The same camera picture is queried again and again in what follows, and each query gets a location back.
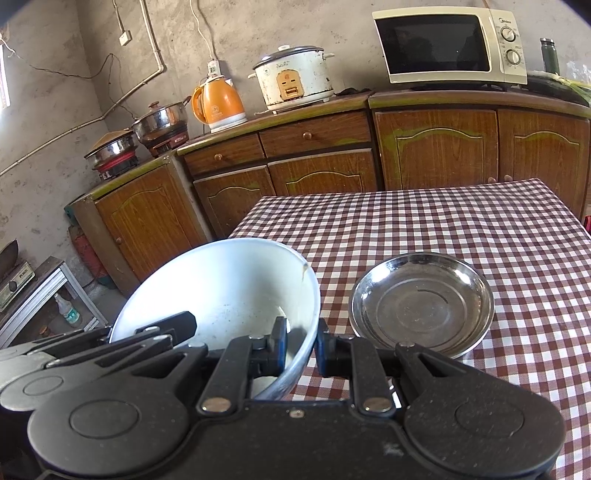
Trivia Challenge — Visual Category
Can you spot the steel pot with lid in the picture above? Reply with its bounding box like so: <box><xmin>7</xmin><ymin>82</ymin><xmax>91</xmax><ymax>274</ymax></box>
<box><xmin>131</xmin><ymin>96</ymin><xmax>192</xmax><ymax>141</ymax></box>

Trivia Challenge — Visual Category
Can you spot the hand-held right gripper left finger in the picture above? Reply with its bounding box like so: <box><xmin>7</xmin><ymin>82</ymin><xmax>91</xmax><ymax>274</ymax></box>
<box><xmin>124</xmin><ymin>315</ymin><xmax>291</xmax><ymax>413</ymax></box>

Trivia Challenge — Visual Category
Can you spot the wooden cabinet with drawers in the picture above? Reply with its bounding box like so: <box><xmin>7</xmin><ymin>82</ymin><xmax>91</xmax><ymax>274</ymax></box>
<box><xmin>178</xmin><ymin>90</ymin><xmax>384</xmax><ymax>241</ymax></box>

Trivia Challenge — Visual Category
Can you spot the metal rack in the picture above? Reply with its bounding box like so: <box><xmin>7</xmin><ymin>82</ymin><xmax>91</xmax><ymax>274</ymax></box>
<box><xmin>0</xmin><ymin>256</ymin><xmax>109</xmax><ymax>349</ymax></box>

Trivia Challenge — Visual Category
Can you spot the wide wooden drawer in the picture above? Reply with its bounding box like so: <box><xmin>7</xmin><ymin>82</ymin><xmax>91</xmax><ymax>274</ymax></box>
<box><xmin>259</xmin><ymin>112</ymin><xmax>372</xmax><ymax>158</ymax></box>

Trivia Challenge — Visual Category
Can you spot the clear plastic bottle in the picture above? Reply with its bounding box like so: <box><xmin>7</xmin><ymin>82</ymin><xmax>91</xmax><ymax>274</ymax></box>
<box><xmin>54</xmin><ymin>293</ymin><xmax>81</xmax><ymax>328</ymax></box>

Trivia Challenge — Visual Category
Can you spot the blue patterned white bowl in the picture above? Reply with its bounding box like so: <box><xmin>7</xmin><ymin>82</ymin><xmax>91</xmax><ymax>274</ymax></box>
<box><xmin>109</xmin><ymin>239</ymin><xmax>321</xmax><ymax>401</ymax></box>

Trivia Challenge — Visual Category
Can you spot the white wall pipe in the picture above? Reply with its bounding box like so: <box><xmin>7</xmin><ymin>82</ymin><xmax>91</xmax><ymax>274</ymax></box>
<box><xmin>0</xmin><ymin>0</ymin><xmax>165</xmax><ymax>178</ymax></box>

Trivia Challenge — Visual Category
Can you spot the black flat cooktop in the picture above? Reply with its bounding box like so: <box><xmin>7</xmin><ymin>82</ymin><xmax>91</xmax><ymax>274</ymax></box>
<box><xmin>526</xmin><ymin>74</ymin><xmax>591</xmax><ymax>104</ymax></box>

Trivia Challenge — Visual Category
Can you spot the white gas stove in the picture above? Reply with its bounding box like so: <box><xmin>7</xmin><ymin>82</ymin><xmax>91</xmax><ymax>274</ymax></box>
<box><xmin>0</xmin><ymin>261</ymin><xmax>35</xmax><ymax>312</ymax></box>

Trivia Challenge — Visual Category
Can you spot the white rice cooker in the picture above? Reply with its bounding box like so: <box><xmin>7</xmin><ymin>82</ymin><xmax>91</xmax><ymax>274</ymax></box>
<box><xmin>248</xmin><ymin>45</ymin><xmax>336</xmax><ymax>114</ymax></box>

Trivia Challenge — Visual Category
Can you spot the wooden single-door cabinet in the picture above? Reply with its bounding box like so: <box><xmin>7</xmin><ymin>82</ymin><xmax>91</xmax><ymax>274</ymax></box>
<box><xmin>69</xmin><ymin>154</ymin><xmax>213</xmax><ymax>296</ymax></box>

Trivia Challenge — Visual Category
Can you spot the red gas cylinder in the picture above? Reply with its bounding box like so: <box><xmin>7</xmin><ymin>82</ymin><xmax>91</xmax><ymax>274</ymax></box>
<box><xmin>74</xmin><ymin>233</ymin><xmax>109</xmax><ymax>289</ymax></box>

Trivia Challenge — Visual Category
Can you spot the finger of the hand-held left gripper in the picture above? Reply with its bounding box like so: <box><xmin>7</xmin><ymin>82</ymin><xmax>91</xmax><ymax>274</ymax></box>
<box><xmin>44</xmin><ymin>333</ymin><xmax>175</xmax><ymax>370</ymax></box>
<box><xmin>97</xmin><ymin>311</ymin><xmax>198</xmax><ymax>346</ymax></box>

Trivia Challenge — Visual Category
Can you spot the steel pan with brown lid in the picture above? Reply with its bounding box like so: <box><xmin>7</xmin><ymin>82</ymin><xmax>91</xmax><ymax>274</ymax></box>
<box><xmin>84</xmin><ymin>129</ymin><xmax>139</xmax><ymax>168</ymax></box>

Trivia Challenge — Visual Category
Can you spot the clear plastic bag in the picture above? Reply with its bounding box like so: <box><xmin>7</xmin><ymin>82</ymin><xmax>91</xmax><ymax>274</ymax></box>
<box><xmin>566</xmin><ymin>60</ymin><xmax>591</xmax><ymax>84</ymax></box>

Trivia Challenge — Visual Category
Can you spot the green thermos bottle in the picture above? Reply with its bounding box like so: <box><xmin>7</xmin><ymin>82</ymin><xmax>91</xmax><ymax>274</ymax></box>
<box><xmin>540</xmin><ymin>38</ymin><xmax>560</xmax><ymax>75</ymax></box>

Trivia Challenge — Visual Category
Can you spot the orange electric kettle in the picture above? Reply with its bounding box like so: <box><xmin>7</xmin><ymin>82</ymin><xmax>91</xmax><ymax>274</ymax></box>
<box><xmin>191</xmin><ymin>75</ymin><xmax>246</xmax><ymax>134</ymax></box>

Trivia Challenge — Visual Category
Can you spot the green onion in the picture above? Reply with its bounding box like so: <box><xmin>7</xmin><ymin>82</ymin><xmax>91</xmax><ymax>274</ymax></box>
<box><xmin>529</xmin><ymin>69</ymin><xmax>591</xmax><ymax>93</ymax></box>

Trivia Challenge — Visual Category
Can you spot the brown checkered tablecloth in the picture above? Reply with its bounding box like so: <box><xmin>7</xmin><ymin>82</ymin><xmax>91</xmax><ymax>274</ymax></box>
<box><xmin>228</xmin><ymin>178</ymin><xmax>591</xmax><ymax>480</ymax></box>

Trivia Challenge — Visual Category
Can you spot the cream microwave oven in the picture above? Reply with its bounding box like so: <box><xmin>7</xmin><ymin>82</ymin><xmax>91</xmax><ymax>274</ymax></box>
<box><xmin>372</xmin><ymin>8</ymin><xmax>528</xmax><ymax>86</ymax></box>

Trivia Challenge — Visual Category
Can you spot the large steel plate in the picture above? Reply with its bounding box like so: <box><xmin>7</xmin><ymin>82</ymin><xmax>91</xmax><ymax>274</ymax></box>
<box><xmin>348</xmin><ymin>252</ymin><xmax>496</xmax><ymax>359</ymax></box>

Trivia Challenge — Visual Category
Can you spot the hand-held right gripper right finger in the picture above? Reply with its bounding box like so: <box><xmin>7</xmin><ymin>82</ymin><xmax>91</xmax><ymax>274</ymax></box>
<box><xmin>317</xmin><ymin>318</ymin><xmax>467</xmax><ymax>413</ymax></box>

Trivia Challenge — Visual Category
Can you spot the red induction cooker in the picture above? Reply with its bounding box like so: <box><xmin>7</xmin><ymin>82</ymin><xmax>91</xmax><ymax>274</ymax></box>
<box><xmin>139</xmin><ymin>129</ymin><xmax>191</xmax><ymax>158</ymax></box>
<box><xmin>92</xmin><ymin>154</ymin><xmax>139</xmax><ymax>181</ymax></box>

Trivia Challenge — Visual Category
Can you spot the wooden cabinet door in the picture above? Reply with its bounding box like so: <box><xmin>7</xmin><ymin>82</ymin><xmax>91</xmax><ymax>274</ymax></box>
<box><xmin>498</xmin><ymin>108</ymin><xmax>591</xmax><ymax>217</ymax></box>
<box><xmin>95</xmin><ymin>166</ymin><xmax>195</xmax><ymax>282</ymax></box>
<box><xmin>193</xmin><ymin>166</ymin><xmax>277</xmax><ymax>241</ymax></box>
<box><xmin>375</xmin><ymin>108</ymin><xmax>499</xmax><ymax>191</ymax></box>
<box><xmin>268</xmin><ymin>148</ymin><xmax>380</xmax><ymax>197</ymax></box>

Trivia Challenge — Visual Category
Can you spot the narrow wooden drawer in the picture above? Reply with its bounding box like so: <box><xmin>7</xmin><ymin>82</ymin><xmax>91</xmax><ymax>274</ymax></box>
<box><xmin>184</xmin><ymin>133</ymin><xmax>266</xmax><ymax>176</ymax></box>

